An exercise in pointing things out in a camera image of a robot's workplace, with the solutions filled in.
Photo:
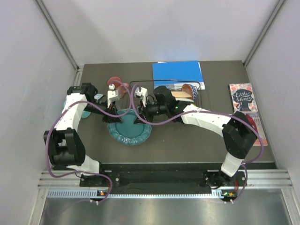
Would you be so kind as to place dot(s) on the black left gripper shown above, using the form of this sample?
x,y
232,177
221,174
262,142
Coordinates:
x,y
109,119

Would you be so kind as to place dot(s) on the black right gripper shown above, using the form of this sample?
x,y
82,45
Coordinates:
x,y
144,114

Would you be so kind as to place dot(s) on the teal scalloped plate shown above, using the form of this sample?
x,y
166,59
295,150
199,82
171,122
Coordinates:
x,y
129,133

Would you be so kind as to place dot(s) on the black wire dish rack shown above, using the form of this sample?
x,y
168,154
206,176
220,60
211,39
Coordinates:
x,y
161,98

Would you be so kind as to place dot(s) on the peach bird plate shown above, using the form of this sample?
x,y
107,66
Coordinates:
x,y
180,94

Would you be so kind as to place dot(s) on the white watermelon plate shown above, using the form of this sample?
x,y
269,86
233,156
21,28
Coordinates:
x,y
185,100

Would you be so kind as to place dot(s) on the red patterned small bowl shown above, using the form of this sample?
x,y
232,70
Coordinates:
x,y
190,89

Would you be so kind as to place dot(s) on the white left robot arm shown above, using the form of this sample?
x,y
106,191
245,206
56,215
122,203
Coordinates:
x,y
62,142

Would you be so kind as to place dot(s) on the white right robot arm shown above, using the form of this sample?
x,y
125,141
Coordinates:
x,y
237,132

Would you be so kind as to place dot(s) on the teal cat ear headphones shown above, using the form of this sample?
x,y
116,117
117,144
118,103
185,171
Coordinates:
x,y
86,112

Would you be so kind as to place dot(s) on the pink ghost mug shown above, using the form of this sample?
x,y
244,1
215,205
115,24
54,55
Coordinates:
x,y
117,81

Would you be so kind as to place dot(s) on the blue folder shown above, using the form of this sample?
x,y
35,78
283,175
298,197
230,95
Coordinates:
x,y
167,73

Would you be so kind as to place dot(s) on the Little Women book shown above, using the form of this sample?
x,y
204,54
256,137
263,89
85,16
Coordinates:
x,y
242,97

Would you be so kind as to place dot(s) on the red illustrated book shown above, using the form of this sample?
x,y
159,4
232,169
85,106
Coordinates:
x,y
255,121

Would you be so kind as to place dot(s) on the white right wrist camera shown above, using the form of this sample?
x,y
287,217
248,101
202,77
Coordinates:
x,y
141,93

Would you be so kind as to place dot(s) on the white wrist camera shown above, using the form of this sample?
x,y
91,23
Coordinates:
x,y
113,95
141,93

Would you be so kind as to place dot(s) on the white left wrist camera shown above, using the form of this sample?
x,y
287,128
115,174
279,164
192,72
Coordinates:
x,y
113,95

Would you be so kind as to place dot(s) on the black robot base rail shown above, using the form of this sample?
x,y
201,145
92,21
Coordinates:
x,y
163,178

